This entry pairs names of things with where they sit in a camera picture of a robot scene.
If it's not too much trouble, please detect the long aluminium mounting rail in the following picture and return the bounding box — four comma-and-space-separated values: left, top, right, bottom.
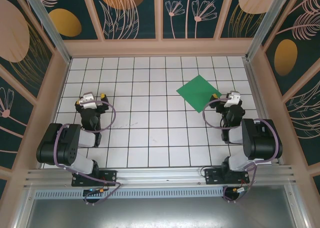
23, 164, 297, 189

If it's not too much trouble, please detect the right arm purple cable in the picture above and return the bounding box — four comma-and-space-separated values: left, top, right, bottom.
202, 99, 281, 204

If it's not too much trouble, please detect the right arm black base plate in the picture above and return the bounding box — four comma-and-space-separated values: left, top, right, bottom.
204, 167, 251, 186

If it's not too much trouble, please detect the aluminium frame post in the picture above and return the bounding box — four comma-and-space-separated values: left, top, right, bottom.
244, 0, 293, 61
19, 0, 73, 64

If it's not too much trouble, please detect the green paper sheet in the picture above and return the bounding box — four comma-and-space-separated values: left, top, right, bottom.
176, 75, 223, 113

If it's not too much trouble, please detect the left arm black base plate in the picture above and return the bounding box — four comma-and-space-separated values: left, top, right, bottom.
71, 169, 118, 187

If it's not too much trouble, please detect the grey metal sheet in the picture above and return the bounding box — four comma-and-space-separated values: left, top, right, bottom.
23, 197, 302, 228

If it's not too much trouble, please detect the slotted grey cable duct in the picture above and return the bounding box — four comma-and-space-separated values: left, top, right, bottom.
33, 186, 226, 199

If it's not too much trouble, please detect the small control board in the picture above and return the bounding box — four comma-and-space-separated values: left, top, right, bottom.
83, 187, 110, 196
232, 185, 252, 195

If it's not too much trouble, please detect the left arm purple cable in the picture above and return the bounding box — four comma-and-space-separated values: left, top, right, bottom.
53, 99, 123, 205

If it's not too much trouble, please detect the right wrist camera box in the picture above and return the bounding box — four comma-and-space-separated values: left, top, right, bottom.
223, 92, 242, 109

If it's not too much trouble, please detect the aluminium side rail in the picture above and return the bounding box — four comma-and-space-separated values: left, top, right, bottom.
243, 58, 284, 166

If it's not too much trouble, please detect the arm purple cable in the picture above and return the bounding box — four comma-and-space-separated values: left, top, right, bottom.
202, 99, 281, 204
53, 99, 123, 205

